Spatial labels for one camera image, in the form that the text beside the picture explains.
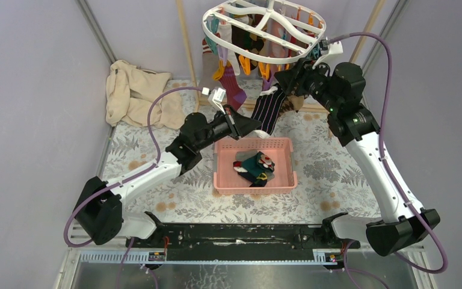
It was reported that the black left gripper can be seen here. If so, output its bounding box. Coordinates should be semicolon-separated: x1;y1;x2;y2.
194;105;260;152

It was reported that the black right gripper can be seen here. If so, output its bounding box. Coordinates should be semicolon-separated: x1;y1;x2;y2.
273;56;340;113

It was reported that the grey sock with stripes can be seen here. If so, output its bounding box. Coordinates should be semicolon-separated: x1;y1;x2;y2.
235;150;276;179

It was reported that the black pinstriped sock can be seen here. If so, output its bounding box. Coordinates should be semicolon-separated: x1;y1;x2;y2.
251;84;286;138

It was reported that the teal green sock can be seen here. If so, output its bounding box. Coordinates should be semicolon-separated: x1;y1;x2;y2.
241;156;267;173

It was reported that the navy santa sock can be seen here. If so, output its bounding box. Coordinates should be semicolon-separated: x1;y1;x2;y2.
233;161;268;187

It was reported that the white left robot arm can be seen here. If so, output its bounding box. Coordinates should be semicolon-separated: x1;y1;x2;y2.
65;105;262;247

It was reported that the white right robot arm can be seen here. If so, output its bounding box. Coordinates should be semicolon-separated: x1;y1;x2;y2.
274;60;441;256

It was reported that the white round clip hanger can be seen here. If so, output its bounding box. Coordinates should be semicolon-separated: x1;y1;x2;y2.
202;1;327;64

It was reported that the wooden hanger stand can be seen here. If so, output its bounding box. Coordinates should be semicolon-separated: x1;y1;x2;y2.
176;1;398;113

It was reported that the tan argyle sock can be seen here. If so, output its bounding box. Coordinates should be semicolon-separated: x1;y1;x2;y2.
279;95;305;116

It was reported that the magenta sock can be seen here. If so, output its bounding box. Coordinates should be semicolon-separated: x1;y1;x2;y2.
219;65;247;111

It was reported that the mustard yellow sock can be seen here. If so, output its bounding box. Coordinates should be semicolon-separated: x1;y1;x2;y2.
212;60;226;81

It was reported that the pink plastic basket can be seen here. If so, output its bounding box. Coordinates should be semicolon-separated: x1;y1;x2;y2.
214;137;298;195

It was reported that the beige long sock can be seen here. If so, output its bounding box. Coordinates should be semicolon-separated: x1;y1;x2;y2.
199;39;220;89

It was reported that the white sock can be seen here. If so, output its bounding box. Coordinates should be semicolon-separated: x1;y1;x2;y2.
218;23;241;76

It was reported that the cream crumpled cloth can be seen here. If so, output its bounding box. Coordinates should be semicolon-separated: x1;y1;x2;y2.
105;60;186;129

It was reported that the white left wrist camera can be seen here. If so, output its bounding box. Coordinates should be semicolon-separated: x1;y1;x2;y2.
202;87;226;114

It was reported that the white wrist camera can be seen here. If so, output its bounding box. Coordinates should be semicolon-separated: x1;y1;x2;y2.
312;39;343;69
202;87;226;114

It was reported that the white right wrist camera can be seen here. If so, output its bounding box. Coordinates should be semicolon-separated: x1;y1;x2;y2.
312;39;343;69

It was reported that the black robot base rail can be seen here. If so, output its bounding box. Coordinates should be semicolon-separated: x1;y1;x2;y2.
126;223;349;263

